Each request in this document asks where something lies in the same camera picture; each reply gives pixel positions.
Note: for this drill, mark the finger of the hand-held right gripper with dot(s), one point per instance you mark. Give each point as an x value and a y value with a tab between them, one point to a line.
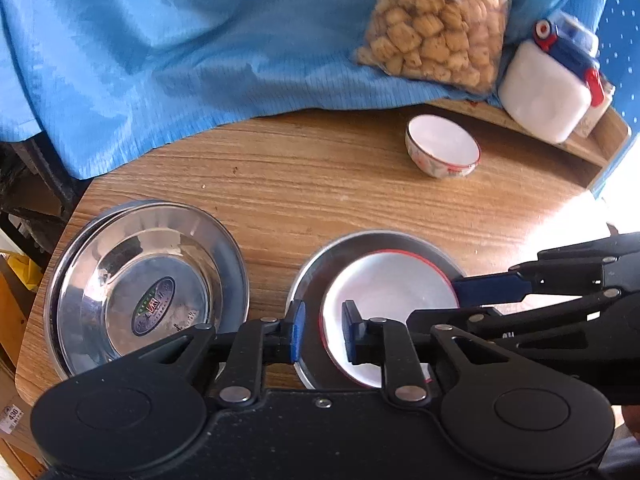
490	287
470	317

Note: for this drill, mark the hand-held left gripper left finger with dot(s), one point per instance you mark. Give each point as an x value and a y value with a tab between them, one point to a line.
298	332

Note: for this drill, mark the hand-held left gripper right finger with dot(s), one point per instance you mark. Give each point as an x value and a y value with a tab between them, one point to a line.
350	332

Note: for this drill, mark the white ceramic bowl red rim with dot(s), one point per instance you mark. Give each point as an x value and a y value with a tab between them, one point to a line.
395	285
442	145

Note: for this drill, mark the stainless steel bowl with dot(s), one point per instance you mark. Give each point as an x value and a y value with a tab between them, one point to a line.
320	270

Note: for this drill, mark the wooden desk shelf riser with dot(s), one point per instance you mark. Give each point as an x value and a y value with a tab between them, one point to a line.
595	152

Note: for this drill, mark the white jug blue lid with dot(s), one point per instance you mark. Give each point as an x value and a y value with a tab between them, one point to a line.
540	95

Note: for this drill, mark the clear bag of biscuits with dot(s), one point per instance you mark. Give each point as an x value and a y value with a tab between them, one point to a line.
440	35

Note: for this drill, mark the yellow plastic bag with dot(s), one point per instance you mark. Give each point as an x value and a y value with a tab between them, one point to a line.
25	270

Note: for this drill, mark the blue dotted printed curtain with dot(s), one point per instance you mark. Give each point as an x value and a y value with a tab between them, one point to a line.
622	25

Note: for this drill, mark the light blue striped cloth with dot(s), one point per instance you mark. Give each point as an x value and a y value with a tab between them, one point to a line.
200	50

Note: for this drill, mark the small labelled cardboard box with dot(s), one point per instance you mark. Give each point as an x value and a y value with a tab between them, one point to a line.
10	440

